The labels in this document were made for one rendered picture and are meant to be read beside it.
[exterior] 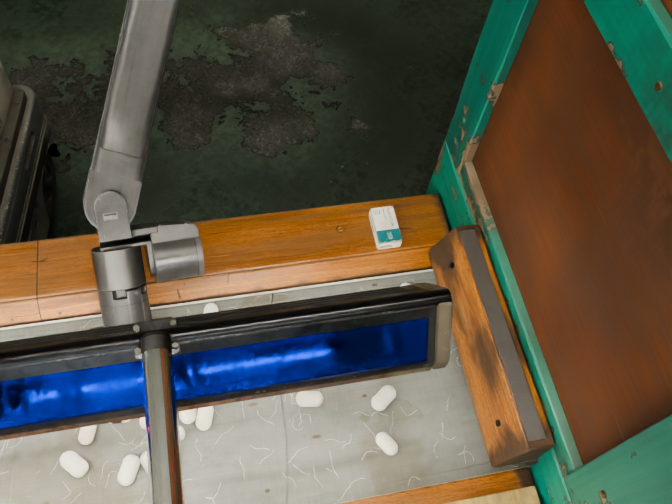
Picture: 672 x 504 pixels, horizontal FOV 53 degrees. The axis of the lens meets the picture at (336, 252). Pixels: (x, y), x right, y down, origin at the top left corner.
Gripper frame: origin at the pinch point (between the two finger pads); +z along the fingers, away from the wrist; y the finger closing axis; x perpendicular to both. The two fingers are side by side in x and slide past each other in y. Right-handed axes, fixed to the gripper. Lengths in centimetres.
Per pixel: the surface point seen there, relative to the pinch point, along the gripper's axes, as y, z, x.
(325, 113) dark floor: 51, -33, 128
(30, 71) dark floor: -36, -54, 147
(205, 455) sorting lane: 7.1, 7.2, -3.9
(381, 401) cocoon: 29.8, 4.0, -4.1
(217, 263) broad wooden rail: 11.7, -13.7, 10.8
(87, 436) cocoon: -6.5, 2.8, -2.3
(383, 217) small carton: 36.0, -17.1, 11.0
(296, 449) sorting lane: 18.3, 8.1, -4.8
